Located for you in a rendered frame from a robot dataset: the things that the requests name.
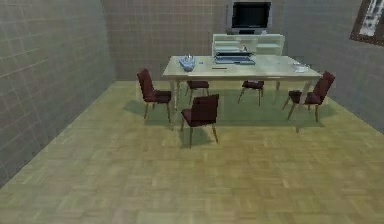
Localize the dark red dining chair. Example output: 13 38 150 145
136 68 174 131
180 93 221 150
281 70 336 123
185 80 211 106
237 79 265 107

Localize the grey open laptop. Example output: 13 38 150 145
213 50 257 66

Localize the pale wooden dining table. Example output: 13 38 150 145
161 54 323 134

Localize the blue bowl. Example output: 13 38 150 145
178 54 197 72

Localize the pale green shelf cabinet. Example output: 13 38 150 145
211 33 286 58

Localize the dark framed wall picture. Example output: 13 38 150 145
349 0 384 47

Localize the grey television set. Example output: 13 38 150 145
225 0 273 36

